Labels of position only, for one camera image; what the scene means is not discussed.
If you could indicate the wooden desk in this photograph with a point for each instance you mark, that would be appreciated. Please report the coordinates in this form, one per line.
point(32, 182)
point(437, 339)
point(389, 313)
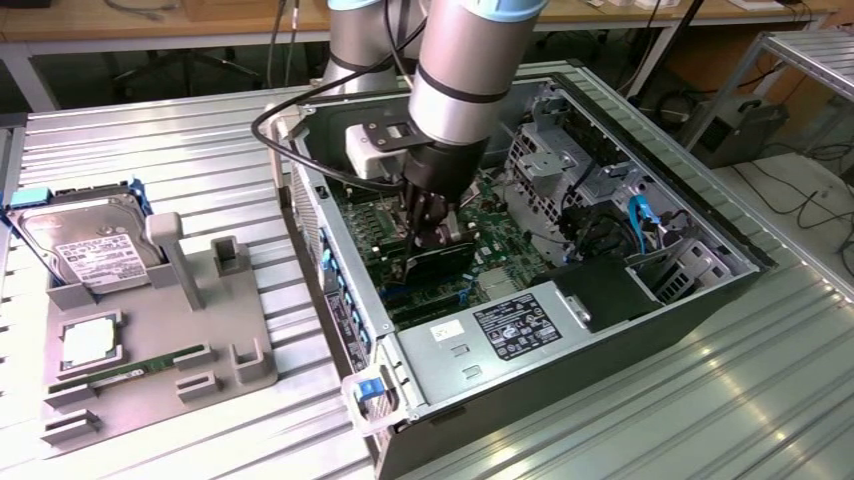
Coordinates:
point(668, 15)

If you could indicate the metal slat side table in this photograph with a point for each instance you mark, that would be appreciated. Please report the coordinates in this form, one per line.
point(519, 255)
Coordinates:
point(815, 60)

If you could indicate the green motherboard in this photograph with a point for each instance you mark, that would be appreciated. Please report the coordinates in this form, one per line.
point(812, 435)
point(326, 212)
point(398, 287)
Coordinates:
point(508, 240)

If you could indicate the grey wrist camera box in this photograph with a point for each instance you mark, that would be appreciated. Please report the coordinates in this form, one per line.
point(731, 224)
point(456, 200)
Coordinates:
point(374, 150)

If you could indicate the blue card retention tabs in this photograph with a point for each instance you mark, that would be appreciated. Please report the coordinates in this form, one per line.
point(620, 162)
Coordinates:
point(344, 290)

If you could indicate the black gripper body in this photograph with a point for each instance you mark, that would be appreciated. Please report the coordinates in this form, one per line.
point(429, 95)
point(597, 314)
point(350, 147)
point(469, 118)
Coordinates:
point(448, 165)

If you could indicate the silver CPU chip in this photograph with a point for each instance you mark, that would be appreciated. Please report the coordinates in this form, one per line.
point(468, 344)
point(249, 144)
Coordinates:
point(89, 345)

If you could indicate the black fan shroud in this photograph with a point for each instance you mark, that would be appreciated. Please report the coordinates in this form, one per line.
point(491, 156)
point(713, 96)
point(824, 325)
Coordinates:
point(601, 290)

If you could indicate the black graphics card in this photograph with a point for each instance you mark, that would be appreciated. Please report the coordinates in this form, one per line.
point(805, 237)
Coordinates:
point(444, 265)

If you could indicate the silver hard disk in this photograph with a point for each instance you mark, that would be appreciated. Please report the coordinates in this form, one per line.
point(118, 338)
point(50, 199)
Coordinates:
point(88, 245)

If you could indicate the black RAM slot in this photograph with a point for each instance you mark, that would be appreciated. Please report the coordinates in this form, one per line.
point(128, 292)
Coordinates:
point(368, 196)

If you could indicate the black office chair base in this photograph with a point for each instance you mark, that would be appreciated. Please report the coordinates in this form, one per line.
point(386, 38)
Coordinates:
point(188, 65)

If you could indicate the grey equipment box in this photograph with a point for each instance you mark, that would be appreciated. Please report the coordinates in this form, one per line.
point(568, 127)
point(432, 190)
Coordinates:
point(735, 130)

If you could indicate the silver chipset heatsink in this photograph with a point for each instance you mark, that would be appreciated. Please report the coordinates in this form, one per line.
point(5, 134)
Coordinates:
point(503, 282)

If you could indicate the black open PC case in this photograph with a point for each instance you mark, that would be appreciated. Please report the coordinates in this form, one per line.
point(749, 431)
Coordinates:
point(668, 320)

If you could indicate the grey power supply unit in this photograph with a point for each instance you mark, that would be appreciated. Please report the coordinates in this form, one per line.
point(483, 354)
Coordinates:
point(481, 345)

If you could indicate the grey parts rack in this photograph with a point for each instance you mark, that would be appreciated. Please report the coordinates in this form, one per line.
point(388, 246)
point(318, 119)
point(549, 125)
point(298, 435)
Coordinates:
point(181, 360)

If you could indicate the metal disk bay cage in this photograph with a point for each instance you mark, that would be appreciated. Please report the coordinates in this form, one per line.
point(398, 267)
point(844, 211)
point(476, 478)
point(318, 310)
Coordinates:
point(544, 175)

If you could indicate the black expansion slot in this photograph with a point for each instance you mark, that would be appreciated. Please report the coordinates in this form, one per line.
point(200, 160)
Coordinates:
point(428, 307)

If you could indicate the blue case latch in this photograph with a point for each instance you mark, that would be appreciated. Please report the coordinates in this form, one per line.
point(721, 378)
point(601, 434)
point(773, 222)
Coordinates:
point(369, 390)

